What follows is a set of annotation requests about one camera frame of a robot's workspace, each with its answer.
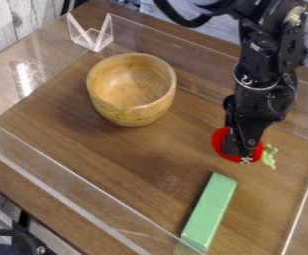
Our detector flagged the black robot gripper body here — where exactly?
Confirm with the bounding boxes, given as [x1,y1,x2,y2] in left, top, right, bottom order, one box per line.
[222,66,297,136]

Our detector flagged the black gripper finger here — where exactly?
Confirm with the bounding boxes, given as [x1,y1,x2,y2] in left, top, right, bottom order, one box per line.
[238,126,265,164]
[222,127,240,156]

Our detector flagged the red felt strawberry toy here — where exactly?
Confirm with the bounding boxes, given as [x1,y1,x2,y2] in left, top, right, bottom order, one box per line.
[210,127,279,170]

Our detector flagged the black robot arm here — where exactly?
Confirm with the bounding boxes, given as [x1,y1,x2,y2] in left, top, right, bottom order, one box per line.
[154,0,308,164]

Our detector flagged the green rectangular block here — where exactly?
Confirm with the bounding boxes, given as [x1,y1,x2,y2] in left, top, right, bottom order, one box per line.
[181,173,237,253]

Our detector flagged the wooden bowl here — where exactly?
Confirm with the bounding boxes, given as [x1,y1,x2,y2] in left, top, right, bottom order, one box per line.
[86,53,177,127]

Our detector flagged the black table clamp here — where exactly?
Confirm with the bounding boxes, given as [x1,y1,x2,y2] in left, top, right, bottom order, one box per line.
[11,211,58,255]

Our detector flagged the clear acrylic tray wall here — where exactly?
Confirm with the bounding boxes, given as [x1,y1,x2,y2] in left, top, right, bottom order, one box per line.
[0,128,204,255]

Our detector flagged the clear acrylic corner bracket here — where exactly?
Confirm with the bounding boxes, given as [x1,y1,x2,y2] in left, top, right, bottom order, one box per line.
[66,13,114,52]

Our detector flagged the black cable bottom left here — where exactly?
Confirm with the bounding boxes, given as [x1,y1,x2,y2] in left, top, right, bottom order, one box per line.
[0,228,27,255]

